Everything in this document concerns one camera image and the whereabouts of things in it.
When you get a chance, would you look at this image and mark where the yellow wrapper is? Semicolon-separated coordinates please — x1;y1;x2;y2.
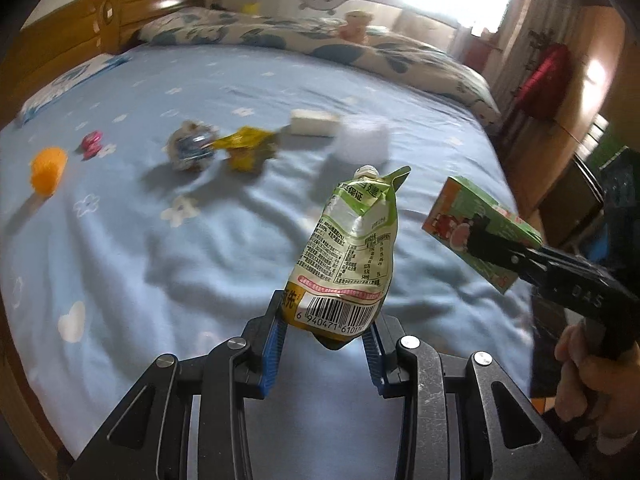
212;127;281;173

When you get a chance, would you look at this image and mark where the small white box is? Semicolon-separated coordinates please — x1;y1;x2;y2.
290;109;341;138

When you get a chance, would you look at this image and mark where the blue patterned duvet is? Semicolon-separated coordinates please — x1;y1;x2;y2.
137;7;501;126

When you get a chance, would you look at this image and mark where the black desk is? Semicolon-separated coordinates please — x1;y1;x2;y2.
570;145;640;261

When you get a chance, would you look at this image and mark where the blue white pillow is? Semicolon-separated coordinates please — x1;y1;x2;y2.
17;55;131;123

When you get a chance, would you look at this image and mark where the pink small toy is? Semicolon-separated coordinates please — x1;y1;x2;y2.
80;131;106;158

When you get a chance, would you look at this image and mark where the dark wooden coat rack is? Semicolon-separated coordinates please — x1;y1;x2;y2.
500;30;571;126

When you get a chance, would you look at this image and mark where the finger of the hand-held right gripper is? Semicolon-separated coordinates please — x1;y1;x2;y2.
467;219;541;281

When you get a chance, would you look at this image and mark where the grey curtain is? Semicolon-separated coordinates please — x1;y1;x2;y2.
505;0;551;61

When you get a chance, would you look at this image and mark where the person's right hand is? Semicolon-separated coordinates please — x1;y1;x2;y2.
555;322;640;427

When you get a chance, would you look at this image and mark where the grey bed guard rail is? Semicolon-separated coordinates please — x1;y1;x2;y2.
212;0;461;56

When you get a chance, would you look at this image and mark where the bed with blue floral sheet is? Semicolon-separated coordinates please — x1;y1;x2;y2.
0;40;536;461

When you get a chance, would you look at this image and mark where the red coat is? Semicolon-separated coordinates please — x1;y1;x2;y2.
520;44;573;121

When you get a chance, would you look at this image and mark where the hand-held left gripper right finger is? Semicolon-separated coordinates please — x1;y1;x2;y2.
360;317;571;480

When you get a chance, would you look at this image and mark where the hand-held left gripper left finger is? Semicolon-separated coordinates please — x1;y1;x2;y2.
65;290;291;480

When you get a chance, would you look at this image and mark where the green red juice carton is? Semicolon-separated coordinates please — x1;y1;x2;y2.
422;176;543;295

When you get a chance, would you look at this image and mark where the wooden headboard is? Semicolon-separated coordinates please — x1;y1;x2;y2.
10;0;206;91

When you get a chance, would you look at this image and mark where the beige teddy bear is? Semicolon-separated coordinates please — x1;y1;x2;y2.
337;10;373;46

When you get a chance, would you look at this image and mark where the green white drink pouch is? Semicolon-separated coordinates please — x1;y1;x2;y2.
282;165;412;351

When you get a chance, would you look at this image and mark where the orange spiky ball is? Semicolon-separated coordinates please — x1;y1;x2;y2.
30;147;68;196

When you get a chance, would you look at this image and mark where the stack of green boxes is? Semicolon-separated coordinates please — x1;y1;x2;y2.
595;120;632;167

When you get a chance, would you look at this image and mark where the silver wrapper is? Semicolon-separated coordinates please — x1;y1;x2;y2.
167;121;221;173

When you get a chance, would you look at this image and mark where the wooden wardrobe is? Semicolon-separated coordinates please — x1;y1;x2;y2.
545;5;626;251

